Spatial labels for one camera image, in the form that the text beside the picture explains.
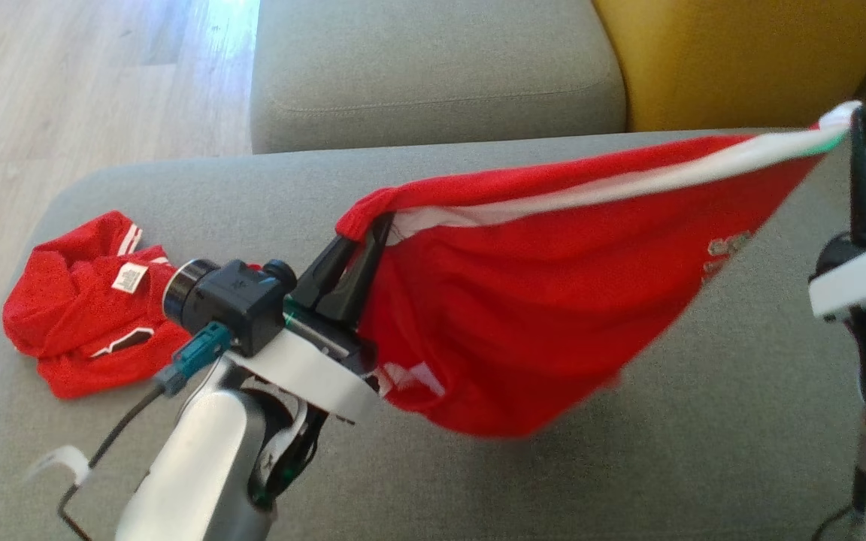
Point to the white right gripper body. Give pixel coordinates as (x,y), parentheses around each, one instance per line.
(865,282)

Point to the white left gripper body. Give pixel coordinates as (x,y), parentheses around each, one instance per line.
(313,376)

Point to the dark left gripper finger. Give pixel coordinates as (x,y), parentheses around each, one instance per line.
(358,285)
(328,270)

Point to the red shorts white stripe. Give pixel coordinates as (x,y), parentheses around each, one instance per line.
(516,300)

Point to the red Bulls jersey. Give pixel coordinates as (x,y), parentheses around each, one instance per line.
(65,308)

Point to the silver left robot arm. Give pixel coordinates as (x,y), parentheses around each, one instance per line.
(200,466)

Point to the yellow sofa cushion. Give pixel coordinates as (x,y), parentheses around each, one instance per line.
(741,60)

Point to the grey sofa back cushion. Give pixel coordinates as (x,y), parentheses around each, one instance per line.
(433,68)

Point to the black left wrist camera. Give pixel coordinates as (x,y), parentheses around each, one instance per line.
(237,300)

